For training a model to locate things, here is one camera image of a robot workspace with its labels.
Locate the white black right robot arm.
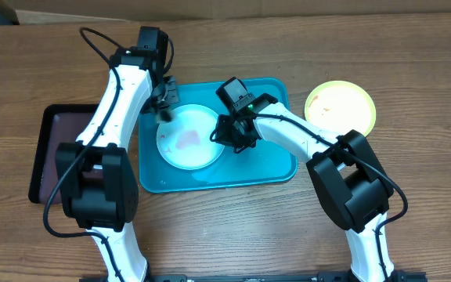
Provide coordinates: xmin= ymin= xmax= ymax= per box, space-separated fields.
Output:
xmin=210 ymin=92 xmax=394 ymax=281

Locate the green white sponge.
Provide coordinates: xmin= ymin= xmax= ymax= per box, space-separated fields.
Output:
xmin=156 ymin=109 xmax=174 ymax=124

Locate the yellow-green plate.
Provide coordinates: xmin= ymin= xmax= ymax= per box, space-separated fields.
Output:
xmin=304 ymin=81 xmax=377 ymax=136

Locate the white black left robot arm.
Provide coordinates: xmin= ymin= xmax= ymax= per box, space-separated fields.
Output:
xmin=51 ymin=46 xmax=175 ymax=281

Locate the light blue plate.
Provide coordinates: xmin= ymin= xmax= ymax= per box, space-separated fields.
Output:
xmin=156 ymin=104 xmax=225 ymax=170

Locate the black shallow water tray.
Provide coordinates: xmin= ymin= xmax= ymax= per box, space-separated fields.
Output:
xmin=28 ymin=104 xmax=98 ymax=204

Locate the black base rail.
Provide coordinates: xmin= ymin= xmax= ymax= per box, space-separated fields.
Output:
xmin=78 ymin=270 xmax=428 ymax=282

